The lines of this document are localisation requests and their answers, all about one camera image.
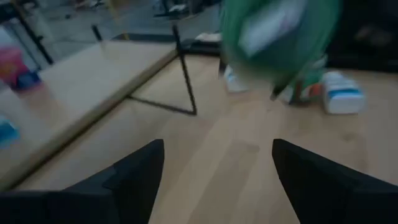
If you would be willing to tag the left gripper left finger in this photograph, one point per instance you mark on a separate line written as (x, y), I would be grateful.
(109, 202)

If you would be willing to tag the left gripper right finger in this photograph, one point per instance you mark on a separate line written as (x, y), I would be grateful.
(335, 193)

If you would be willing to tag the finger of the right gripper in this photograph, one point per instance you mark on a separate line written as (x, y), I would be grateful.
(281, 90)

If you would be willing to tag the clear gummies bottle white cap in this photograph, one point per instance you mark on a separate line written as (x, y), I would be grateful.
(312, 84)

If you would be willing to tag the green-capped caffeine bottle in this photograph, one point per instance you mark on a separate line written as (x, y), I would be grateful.
(273, 37)

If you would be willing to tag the pink bottle white cap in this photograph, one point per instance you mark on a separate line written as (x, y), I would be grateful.
(12, 65)

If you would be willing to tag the wooden shelf black metal legs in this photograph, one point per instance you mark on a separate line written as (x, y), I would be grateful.
(77, 93)

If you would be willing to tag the black metal rig frame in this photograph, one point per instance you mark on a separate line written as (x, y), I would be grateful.
(199, 46)

